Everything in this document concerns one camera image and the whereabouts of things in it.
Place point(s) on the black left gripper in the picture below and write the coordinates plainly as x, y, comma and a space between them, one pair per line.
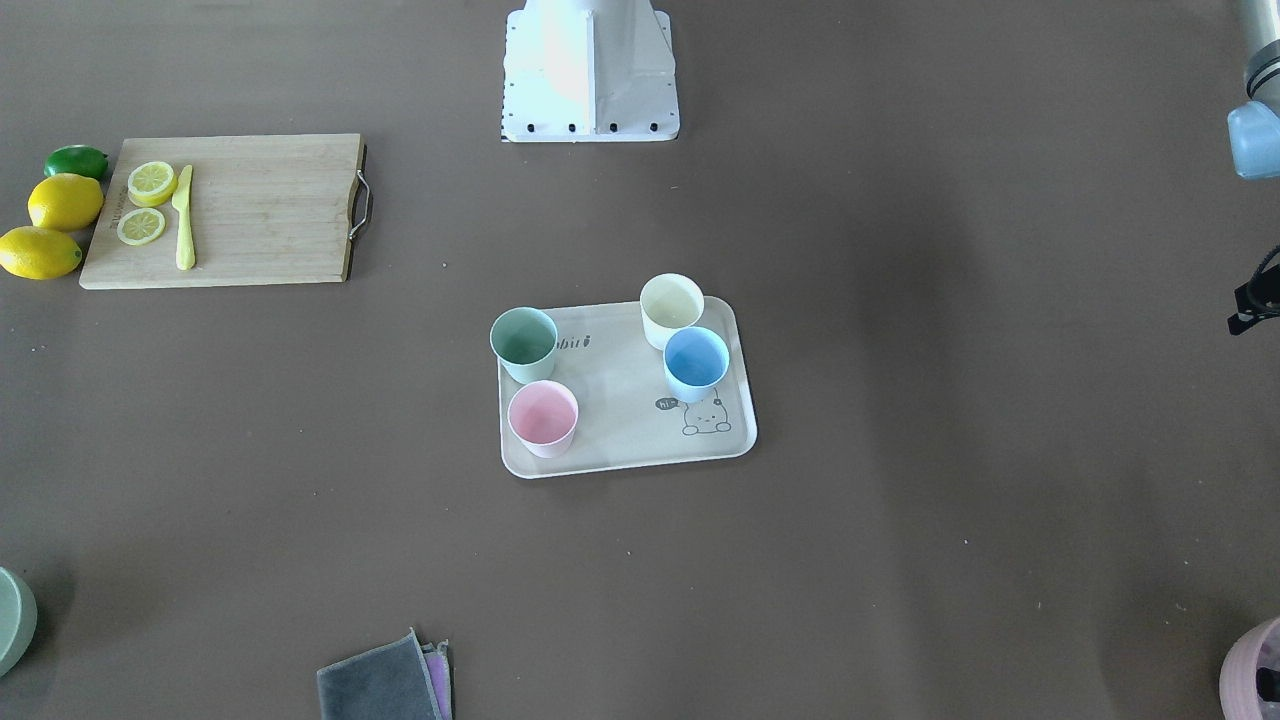
1256, 302

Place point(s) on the blue plastic cup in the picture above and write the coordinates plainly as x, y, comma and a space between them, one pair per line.
695, 360

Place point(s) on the cream white plastic cup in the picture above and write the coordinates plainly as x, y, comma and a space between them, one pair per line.
669, 302

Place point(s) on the pink plastic cup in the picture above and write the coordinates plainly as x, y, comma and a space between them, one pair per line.
544, 417

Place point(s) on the green plastic cup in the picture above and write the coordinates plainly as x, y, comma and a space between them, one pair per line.
525, 340

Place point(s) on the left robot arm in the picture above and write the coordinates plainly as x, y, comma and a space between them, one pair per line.
1253, 131

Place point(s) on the cream rabbit print tray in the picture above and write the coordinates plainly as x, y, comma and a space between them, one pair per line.
628, 417

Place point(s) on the pink ribbed bowl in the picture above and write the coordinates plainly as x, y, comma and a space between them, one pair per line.
1248, 676

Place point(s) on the purple folded cloth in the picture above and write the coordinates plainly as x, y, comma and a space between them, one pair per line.
438, 664

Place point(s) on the grey folded cloth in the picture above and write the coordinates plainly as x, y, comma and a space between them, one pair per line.
389, 682

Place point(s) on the bamboo cutting board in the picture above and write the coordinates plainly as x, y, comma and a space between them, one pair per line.
265, 209

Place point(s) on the yellow plastic knife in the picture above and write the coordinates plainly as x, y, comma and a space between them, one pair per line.
185, 252

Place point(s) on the upper lemon slice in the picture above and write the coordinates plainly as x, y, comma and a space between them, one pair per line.
152, 184

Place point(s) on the lemon slice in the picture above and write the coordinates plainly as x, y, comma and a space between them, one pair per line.
141, 226
152, 184

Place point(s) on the lower lemon slice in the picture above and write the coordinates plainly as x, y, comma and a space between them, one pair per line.
141, 226

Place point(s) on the green lime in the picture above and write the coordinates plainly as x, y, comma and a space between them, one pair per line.
80, 160

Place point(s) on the whole lemon near board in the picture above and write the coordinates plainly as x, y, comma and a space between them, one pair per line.
38, 253

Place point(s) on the green plastic bowl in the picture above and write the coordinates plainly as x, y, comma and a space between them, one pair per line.
19, 615

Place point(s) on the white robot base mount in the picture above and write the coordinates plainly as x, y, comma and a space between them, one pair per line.
589, 72

